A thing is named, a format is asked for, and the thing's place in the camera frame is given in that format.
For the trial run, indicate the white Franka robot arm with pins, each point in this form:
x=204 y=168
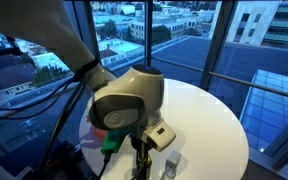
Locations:
x=127 y=96

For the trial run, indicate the grey metal window handrail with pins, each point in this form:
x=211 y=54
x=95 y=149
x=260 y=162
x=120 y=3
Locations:
x=237 y=80

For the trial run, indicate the yellow and brown bottle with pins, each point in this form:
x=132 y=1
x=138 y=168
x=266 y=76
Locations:
x=148 y=165

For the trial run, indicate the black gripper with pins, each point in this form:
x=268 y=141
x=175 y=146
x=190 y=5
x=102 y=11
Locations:
x=140 y=141

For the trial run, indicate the orange plastic bag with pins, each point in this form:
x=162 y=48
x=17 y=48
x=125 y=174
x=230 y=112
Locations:
x=100 y=133

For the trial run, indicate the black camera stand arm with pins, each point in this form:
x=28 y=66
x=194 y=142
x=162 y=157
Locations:
x=4 y=51

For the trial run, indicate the small clear white-capped bottle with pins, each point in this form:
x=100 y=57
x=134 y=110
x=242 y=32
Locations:
x=172 y=163

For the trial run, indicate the black equipment box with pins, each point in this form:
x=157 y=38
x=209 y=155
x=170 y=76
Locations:
x=67 y=160

